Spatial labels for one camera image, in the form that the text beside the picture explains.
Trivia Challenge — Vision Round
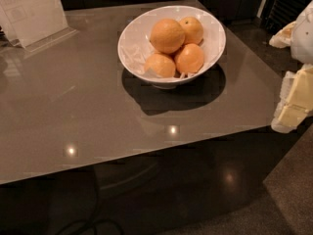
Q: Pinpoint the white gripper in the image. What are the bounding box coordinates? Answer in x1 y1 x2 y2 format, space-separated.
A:
269 1 313 133

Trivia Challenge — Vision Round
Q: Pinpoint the large top-left orange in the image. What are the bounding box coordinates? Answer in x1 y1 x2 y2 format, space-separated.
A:
150 19 185 54

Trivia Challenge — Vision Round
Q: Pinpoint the white ceramic bowl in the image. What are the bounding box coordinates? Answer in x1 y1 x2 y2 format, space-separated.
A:
117 5 226 89

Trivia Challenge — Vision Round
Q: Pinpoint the dark slatted vent panel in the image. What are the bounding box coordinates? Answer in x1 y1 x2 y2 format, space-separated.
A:
260 0 311 33

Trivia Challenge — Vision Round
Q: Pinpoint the clear acrylic sign holder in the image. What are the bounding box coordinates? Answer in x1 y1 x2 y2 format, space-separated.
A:
0 0 75 52

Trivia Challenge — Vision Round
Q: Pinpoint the black floor cable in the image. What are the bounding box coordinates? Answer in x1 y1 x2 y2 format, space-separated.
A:
53 166 125 235

